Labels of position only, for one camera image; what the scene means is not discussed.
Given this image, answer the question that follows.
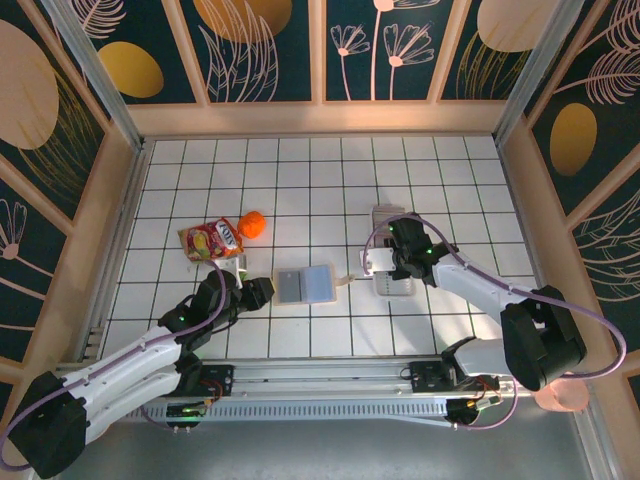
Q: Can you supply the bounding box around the striped card stack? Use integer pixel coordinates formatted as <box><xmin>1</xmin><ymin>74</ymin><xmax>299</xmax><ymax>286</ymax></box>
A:
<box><xmin>369</xmin><ymin>204</ymin><xmax>417</xmax><ymax>301</ymax></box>

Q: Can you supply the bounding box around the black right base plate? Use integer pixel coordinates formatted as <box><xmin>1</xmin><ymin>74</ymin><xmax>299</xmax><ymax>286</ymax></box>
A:
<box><xmin>408</xmin><ymin>360</ymin><xmax>501</xmax><ymax>396</ymax></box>

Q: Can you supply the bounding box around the perforated grey cable duct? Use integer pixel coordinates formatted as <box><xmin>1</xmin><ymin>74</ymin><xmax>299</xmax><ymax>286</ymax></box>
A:
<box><xmin>124</xmin><ymin>398</ymin><xmax>454</xmax><ymax>427</ymax></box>

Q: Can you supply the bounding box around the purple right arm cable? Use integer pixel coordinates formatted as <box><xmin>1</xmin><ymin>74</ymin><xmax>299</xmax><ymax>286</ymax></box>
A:
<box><xmin>362</xmin><ymin>213</ymin><xmax>628</xmax><ymax>379</ymax></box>

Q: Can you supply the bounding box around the red snack bag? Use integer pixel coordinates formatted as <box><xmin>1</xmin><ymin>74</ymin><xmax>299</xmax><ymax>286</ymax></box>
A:
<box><xmin>178</xmin><ymin>215</ymin><xmax>245</xmax><ymax>264</ymax></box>

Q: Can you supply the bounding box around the aluminium frame post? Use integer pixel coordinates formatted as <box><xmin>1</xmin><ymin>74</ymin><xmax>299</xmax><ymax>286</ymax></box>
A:
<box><xmin>42</xmin><ymin>0</ymin><xmax>146</xmax><ymax>151</ymax></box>
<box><xmin>493</xmin><ymin>0</ymin><xmax>587</xmax><ymax>146</ymax></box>

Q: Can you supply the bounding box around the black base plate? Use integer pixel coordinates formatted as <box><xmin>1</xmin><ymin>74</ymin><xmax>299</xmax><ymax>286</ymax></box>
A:
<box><xmin>197</xmin><ymin>364</ymin><xmax>236</xmax><ymax>400</ymax></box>
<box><xmin>408</xmin><ymin>360</ymin><xmax>501</xmax><ymax>396</ymax></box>

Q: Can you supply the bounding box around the pink plastic cup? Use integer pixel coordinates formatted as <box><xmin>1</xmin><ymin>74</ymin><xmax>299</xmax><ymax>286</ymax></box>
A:
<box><xmin>533</xmin><ymin>383</ymin><xmax>591</xmax><ymax>414</ymax></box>

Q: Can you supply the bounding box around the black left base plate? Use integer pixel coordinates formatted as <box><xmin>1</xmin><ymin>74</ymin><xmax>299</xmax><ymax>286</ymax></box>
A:
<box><xmin>197</xmin><ymin>364</ymin><xmax>236</xmax><ymax>400</ymax></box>

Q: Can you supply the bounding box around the grey credit card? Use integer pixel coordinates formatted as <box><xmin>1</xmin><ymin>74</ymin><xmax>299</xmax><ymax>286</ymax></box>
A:
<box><xmin>277</xmin><ymin>269</ymin><xmax>304</xmax><ymax>304</ymax></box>

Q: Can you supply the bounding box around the orange ball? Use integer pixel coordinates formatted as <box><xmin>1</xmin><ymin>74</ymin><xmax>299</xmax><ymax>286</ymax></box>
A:
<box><xmin>236</xmin><ymin>210</ymin><xmax>266</xmax><ymax>240</ymax></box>

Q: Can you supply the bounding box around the aluminium mounting rail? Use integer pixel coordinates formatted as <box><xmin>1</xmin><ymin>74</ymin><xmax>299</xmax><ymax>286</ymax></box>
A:
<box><xmin>54</xmin><ymin>355</ymin><xmax>589</xmax><ymax>401</ymax></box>

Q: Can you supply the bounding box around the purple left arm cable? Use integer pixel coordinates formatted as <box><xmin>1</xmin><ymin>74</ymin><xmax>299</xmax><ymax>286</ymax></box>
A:
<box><xmin>0</xmin><ymin>259</ymin><xmax>231</xmax><ymax>472</ymax></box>

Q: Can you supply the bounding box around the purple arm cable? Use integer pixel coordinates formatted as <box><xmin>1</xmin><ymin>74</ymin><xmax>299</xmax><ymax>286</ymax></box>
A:
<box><xmin>0</xmin><ymin>259</ymin><xmax>231</xmax><ymax>472</ymax></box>
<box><xmin>362</xmin><ymin>213</ymin><xmax>628</xmax><ymax>379</ymax></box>

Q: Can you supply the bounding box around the beige card holder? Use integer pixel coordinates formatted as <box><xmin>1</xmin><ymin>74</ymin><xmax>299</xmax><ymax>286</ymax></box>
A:
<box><xmin>272</xmin><ymin>264</ymin><xmax>356</xmax><ymax>306</ymax></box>

